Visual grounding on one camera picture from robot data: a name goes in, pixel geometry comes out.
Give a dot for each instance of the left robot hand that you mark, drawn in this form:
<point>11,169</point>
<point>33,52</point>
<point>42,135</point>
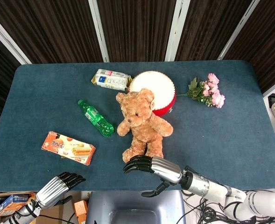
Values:
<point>49,189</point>

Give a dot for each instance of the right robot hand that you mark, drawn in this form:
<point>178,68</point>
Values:
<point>161,168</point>

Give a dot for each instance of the brown teddy bear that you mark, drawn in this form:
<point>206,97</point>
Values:
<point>143,123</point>

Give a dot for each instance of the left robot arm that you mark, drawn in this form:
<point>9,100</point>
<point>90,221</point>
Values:
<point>20,213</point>

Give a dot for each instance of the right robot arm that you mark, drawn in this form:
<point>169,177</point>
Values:
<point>235,193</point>

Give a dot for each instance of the brown cardboard box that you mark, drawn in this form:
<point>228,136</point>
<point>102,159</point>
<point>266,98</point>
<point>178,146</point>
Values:
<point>49,215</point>

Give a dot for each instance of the small orange box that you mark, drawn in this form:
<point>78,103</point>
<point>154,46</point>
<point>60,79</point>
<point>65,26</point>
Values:
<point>80,208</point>

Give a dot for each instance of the blue orange snack box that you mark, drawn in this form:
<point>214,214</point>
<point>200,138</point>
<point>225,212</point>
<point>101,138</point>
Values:
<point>10,204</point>

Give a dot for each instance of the orange biscuit box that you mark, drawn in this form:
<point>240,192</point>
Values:
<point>68,147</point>

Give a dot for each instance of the grey robot chest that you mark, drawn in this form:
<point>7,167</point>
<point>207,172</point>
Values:
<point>132,207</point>

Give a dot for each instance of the blue table cloth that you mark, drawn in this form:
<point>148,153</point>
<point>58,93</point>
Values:
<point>221,144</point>

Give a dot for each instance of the red and white drum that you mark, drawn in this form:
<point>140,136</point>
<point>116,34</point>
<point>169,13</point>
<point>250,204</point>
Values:
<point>161,88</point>

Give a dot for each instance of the green plastic bottle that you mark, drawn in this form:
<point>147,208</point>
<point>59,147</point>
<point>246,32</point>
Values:
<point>96,118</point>

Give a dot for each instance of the pink flower bouquet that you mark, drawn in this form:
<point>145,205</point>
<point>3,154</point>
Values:
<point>208,92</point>

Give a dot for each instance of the white snack packet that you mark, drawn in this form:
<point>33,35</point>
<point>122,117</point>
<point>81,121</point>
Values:
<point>111,79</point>

